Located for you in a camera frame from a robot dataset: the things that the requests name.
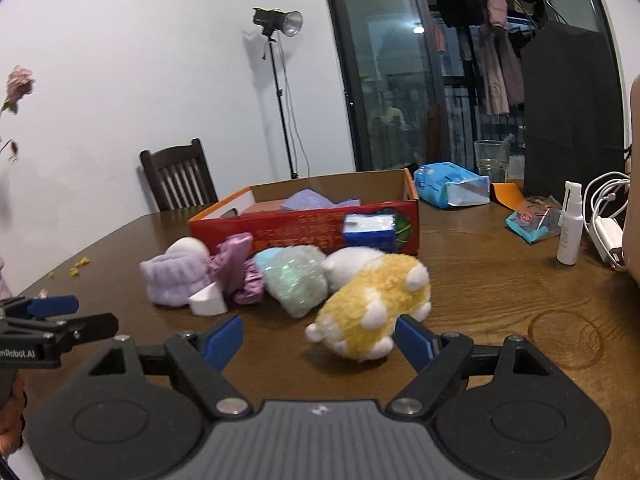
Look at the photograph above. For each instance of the blue wet wipes pack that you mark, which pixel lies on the blue wet wipes pack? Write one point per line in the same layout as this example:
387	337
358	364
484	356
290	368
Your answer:
440	180

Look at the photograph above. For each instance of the yellow plush toy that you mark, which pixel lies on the yellow plush toy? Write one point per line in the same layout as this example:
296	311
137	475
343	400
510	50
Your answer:
370	295

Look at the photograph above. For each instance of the white charger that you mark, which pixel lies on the white charger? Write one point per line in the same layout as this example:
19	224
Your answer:
602	237

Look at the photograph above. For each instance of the small blue tissue pack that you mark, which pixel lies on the small blue tissue pack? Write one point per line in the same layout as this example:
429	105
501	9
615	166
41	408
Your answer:
367	232

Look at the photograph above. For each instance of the black studio light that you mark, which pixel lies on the black studio light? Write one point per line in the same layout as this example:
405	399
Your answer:
287	22

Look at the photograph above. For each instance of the white round powder puff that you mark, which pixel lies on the white round powder puff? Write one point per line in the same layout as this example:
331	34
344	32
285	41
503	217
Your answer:
187	247

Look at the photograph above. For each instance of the purple satin scrunchie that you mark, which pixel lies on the purple satin scrunchie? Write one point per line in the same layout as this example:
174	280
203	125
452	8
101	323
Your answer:
250	287
232	255

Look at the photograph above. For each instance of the white plush toy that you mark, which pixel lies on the white plush toy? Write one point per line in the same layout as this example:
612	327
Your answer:
345	265

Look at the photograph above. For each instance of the pink flat pad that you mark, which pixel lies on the pink flat pad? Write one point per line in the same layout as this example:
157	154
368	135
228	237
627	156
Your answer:
265	207

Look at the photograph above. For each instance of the clear plastic measuring cup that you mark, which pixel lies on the clear plastic measuring cup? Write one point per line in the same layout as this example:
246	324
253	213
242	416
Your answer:
492	165

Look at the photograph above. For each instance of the mauve long hanging garment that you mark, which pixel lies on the mauve long hanging garment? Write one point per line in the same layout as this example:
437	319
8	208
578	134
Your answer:
495	75

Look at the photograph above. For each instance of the white wedge makeup sponge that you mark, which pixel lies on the white wedge makeup sponge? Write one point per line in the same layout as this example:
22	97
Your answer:
207	302

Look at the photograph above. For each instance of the teal snack packet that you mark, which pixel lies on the teal snack packet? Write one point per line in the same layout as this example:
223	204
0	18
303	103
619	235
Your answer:
530	225

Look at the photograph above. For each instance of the black light stand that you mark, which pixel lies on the black light stand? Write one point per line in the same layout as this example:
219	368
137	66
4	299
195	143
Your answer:
281	105

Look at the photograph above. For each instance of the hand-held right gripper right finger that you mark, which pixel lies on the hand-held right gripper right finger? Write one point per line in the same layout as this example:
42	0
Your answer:
412	342

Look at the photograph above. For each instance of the dried pink flower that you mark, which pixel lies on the dried pink flower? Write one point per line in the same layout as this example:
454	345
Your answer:
21	80

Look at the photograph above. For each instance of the purple knitted cloth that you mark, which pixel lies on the purple knitted cloth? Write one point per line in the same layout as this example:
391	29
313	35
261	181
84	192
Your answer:
310	199

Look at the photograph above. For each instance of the yellow petal scraps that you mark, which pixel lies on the yellow petal scraps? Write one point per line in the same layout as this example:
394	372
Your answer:
74	271

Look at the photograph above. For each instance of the white spray bottle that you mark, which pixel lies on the white spray bottle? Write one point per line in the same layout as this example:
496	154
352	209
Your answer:
570	240

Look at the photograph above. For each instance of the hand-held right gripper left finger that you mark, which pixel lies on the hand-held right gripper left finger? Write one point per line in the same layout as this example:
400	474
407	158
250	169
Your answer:
225	340

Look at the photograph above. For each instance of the dark wooden chair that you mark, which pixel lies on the dark wooden chair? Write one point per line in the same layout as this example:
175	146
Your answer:
172	152

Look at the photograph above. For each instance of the lavender fluffy headband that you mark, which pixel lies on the lavender fluffy headband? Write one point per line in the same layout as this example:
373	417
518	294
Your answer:
170	280

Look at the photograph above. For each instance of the person's left hand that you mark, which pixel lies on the person's left hand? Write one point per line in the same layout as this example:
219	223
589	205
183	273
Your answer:
15	415

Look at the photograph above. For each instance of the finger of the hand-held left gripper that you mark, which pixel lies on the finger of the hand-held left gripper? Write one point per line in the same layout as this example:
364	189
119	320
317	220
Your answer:
52	306
90	325

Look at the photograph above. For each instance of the black paper bag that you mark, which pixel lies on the black paper bag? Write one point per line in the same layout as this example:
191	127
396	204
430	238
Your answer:
570	110

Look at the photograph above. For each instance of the pink hanging garment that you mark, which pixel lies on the pink hanging garment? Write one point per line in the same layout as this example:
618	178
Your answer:
495	0

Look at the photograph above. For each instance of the black sliding door frame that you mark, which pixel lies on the black sliding door frame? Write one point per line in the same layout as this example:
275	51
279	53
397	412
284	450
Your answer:
340	60

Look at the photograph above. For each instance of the red orange cardboard box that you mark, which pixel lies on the red orange cardboard box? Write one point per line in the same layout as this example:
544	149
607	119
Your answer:
310	225

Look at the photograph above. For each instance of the orange flat item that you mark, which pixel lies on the orange flat item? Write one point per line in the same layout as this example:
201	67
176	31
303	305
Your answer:
510	194

